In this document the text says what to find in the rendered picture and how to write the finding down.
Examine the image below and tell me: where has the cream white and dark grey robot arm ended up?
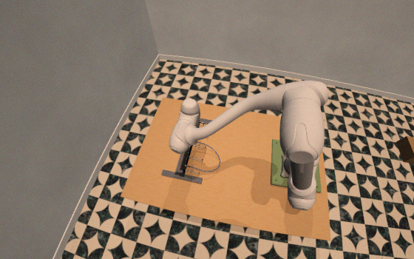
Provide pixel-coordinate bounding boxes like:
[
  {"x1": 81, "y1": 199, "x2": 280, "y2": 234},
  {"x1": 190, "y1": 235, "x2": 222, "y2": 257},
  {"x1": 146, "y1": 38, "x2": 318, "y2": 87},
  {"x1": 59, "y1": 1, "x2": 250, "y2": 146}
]
[{"x1": 169, "y1": 81, "x2": 329, "y2": 210}]

